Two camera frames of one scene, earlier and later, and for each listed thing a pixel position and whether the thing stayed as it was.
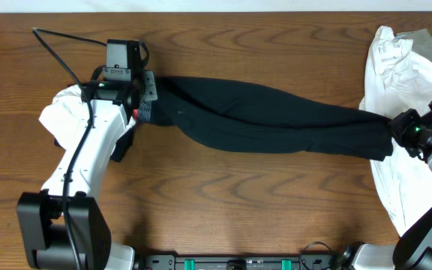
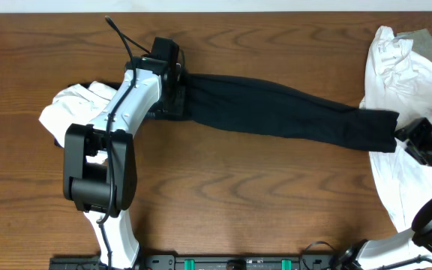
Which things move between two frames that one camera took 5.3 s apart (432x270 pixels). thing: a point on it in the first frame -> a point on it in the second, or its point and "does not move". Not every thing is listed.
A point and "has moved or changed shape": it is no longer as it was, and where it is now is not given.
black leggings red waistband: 231,117 has moved or changed shape
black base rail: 241,262 does not move
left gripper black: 141,94 -> 180,96
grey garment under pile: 424,45 does not move
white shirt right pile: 400,79 does not move
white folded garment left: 67,116 does not move
